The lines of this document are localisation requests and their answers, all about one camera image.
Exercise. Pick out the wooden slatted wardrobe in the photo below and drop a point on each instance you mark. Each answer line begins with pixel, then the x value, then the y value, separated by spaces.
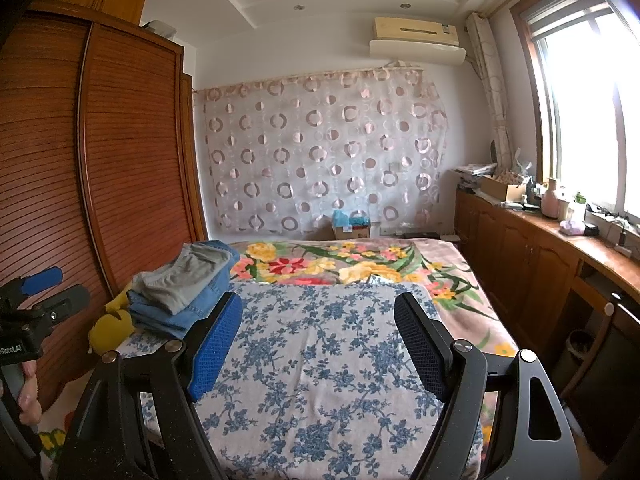
pixel 125 160

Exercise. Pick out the wooden cabinet counter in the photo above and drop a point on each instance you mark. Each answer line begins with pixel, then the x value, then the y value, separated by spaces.
pixel 520 250

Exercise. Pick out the beige air conditioner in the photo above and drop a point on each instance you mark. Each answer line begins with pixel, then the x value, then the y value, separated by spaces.
pixel 415 30

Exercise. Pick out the pink thermos jug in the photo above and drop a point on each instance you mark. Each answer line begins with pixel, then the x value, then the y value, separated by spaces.
pixel 551 202

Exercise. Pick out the wooden chair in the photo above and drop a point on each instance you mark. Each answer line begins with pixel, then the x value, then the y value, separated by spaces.
pixel 600 370

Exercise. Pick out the colourful flower print blanket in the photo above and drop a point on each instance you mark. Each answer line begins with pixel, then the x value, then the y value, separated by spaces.
pixel 325 265

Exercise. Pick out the grey pants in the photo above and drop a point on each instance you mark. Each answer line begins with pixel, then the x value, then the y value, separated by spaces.
pixel 175 280

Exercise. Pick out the trash bin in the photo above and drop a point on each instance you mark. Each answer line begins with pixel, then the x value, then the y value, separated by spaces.
pixel 581 352

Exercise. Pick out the green capped bottle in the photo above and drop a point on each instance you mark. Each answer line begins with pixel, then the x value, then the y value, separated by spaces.
pixel 580 207

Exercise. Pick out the black flat device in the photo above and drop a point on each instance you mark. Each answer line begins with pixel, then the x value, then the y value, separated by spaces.
pixel 420 235

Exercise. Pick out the cardboard box with blue cloth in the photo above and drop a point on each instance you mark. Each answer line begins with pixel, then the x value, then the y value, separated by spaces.
pixel 350 230

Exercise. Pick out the folded blue jeans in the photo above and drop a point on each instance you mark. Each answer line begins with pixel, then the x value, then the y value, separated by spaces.
pixel 200 310

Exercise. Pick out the stack of papers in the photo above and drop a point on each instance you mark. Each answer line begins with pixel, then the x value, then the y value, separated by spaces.
pixel 475 172

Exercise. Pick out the pink tissue pack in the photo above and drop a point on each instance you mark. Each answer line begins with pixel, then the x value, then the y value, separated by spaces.
pixel 571 227

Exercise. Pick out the white box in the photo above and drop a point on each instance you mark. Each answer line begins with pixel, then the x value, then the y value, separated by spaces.
pixel 160 29

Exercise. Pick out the circle patterned sheer curtain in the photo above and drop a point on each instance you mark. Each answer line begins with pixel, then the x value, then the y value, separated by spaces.
pixel 325 150

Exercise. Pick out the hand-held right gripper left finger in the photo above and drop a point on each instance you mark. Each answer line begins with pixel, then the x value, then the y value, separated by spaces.
pixel 215 345

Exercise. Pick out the blue floral bed cloth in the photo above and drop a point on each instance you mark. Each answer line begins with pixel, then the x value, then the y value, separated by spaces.
pixel 310 360

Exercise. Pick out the open cardboard box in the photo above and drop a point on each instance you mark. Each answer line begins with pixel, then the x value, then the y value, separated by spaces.
pixel 502 190

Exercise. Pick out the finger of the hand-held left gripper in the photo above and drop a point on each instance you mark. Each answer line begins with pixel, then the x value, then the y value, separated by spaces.
pixel 65 302
pixel 42 280

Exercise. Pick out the window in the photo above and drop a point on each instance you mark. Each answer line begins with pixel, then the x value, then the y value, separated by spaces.
pixel 585 110

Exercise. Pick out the beige patterned window curtain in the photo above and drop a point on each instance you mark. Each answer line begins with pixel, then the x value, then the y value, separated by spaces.
pixel 492 85

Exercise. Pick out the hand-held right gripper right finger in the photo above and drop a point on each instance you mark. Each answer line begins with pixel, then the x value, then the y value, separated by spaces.
pixel 420 350

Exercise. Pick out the person's left hand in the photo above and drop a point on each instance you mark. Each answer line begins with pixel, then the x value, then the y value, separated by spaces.
pixel 30 405

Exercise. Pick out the yellow plush toy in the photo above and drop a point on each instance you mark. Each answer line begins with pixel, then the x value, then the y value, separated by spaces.
pixel 110 330

